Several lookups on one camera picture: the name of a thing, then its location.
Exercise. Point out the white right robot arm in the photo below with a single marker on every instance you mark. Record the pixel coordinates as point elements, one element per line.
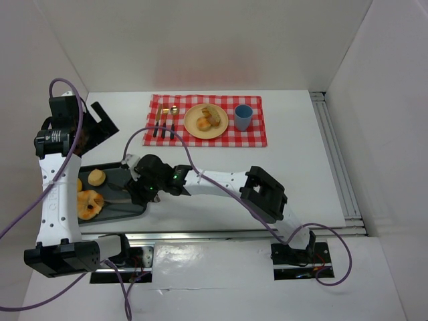
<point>255,189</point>

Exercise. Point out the twisted orange white pastry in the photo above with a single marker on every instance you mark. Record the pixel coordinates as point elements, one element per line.
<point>89,204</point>

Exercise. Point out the sliced bread piece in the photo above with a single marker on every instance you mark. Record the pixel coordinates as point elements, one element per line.
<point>212,115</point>

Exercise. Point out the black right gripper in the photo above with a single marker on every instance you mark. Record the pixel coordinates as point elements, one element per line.
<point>136,192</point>

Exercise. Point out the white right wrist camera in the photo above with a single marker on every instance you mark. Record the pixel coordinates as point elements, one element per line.
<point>129,162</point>

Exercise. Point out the beige round plate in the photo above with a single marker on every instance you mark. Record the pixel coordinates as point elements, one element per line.
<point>195,112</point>

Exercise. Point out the blue cup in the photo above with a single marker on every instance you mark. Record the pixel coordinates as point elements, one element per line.
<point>242,117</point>

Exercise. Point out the orange glazed bagel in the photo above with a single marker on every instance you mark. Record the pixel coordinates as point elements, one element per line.
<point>79,185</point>

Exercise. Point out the small bread roll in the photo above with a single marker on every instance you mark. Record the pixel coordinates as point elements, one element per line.
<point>203,124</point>

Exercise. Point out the aluminium table edge rail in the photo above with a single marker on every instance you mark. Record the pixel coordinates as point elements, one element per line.
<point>136,239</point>

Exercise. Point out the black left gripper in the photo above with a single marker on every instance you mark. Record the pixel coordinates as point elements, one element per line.
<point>101,120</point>

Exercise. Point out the red white checkered cloth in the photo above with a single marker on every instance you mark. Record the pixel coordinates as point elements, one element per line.
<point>254,136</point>

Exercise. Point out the round flat bun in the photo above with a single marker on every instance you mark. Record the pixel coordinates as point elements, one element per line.
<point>96,177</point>

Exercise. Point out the black baking tray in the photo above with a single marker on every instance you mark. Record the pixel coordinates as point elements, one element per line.
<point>114,174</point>

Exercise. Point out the right side aluminium rail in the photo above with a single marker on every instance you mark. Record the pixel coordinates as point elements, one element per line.
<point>347,197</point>

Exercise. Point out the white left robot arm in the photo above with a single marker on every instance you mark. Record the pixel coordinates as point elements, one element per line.
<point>60,249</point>

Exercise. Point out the silver metal tongs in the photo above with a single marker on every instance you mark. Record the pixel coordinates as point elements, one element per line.
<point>115,194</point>

